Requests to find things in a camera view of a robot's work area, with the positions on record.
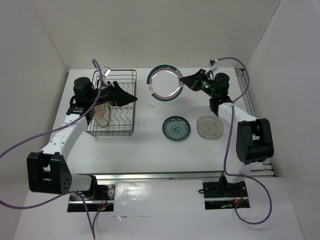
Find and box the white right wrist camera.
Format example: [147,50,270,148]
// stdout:
[206,59,218,73]

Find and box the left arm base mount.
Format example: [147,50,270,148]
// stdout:
[67,180,116,213]

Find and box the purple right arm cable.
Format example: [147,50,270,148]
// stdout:
[217,56,273,225]

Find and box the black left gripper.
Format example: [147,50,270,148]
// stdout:
[88,80,137,107]

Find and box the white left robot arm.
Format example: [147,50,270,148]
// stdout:
[26,77,138,200]

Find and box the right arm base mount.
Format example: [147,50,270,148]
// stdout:
[198,174,250,210]

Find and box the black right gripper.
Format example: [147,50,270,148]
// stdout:
[180,69,217,98]

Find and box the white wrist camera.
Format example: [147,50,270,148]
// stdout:
[206,59,218,73]
[99,66,112,85]

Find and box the clear glass square plate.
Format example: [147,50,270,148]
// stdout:
[196,115,224,140]

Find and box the blue patterned small plate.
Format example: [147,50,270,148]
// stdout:
[162,115,191,142]

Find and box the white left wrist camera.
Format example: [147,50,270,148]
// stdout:
[99,66,112,85]

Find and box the aluminium front rail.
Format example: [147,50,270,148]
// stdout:
[72,170,252,182]

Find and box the aluminium right side rail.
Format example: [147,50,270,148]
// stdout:
[234,68,275,178]

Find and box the grey wire dish rack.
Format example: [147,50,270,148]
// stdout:
[85,69,137,139]

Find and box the green red rimmed white plate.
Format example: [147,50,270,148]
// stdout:
[146,64,184,102]

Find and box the aluminium rail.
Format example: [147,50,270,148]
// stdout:
[234,68,275,178]
[72,170,252,182]

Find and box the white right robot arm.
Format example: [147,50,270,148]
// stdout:
[180,69,274,197]

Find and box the orange sunburst white plate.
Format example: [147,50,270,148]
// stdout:
[94,103,111,128]

